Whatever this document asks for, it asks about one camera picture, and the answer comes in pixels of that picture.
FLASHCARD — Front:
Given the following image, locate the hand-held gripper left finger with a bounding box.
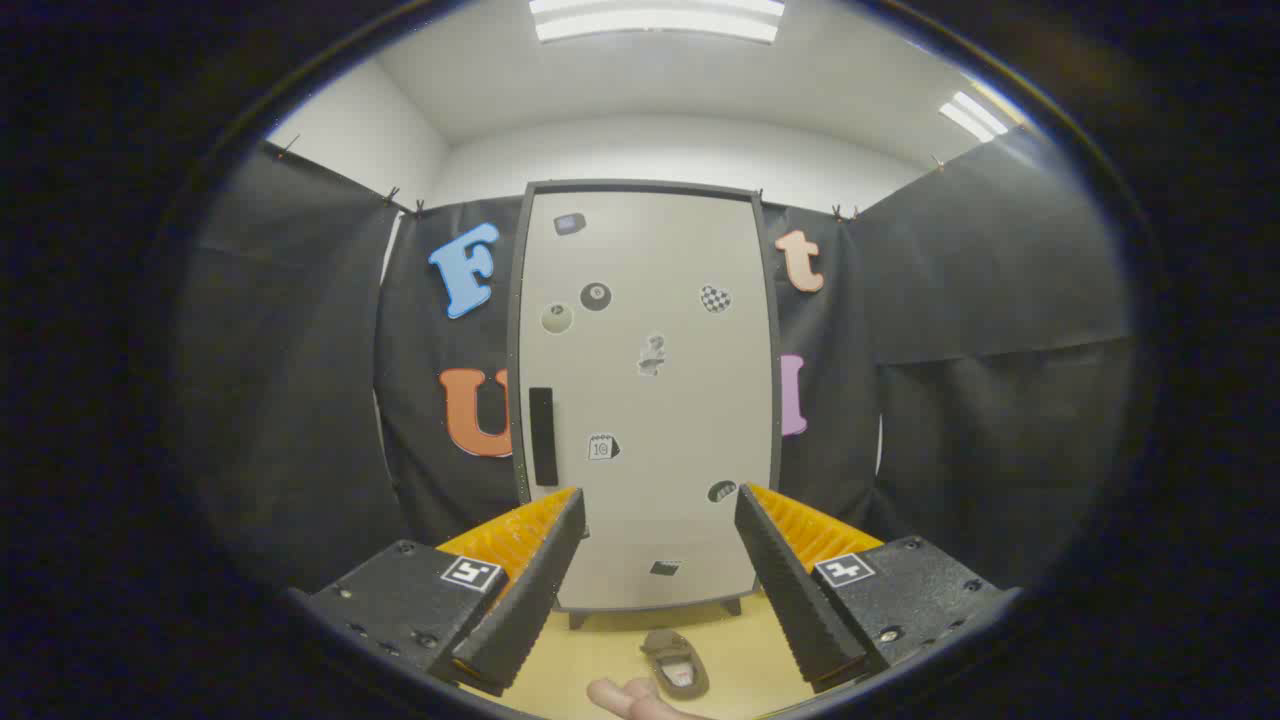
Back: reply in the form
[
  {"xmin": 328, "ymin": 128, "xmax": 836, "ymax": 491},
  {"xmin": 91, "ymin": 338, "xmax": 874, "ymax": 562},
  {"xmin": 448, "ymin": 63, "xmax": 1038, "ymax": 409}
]
[{"xmin": 305, "ymin": 487, "xmax": 588, "ymax": 698}]

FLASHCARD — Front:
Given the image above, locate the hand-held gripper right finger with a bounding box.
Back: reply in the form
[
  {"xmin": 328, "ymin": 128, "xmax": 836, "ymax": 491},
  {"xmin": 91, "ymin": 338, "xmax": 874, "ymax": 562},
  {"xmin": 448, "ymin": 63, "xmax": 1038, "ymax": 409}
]
[{"xmin": 733, "ymin": 483, "xmax": 1023, "ymax": 694}]

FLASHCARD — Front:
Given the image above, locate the brown fuzzy shoe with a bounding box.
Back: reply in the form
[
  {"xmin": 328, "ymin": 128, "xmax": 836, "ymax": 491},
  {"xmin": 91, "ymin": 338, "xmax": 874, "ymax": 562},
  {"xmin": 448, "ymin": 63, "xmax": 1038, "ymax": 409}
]
[{"xmin": 640, "ymin": 628, "xmax": 711, "ymax": 701}]

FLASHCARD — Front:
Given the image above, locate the black door handle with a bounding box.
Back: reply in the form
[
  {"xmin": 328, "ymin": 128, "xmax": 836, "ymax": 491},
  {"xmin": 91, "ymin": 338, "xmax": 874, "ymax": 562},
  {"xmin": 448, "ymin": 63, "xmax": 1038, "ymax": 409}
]
[{"xmin": 528, "ymin": 387, "xmax": 558, "ymax": 488}]

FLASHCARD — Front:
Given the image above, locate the grey shoe cabinet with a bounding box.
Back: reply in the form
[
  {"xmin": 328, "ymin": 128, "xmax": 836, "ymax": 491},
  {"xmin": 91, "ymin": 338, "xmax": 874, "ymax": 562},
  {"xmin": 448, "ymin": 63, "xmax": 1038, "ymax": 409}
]
[{"xmin": 507, "ymin": 180, "xmax": 784, "ymax": 631}]

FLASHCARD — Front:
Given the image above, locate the black backdrop cloth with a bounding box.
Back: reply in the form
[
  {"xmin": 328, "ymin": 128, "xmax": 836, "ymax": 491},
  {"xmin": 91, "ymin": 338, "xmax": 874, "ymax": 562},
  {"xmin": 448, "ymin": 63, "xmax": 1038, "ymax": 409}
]
[{"xmin": 175, "ymin": 125, "xmax": 1136, "ymax": 601}]

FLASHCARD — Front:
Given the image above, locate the ceiling light panel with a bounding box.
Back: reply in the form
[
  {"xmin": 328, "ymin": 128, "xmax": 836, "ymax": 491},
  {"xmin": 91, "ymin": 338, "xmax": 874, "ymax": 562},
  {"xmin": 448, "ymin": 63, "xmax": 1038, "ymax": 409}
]
[
  {"xmin": 940, "ymin": 92, "xmax": 1011, "ymax": 143},
  {"xmin": 530, "ymin": 0, "xmax": 786, "ymax": 44}
]

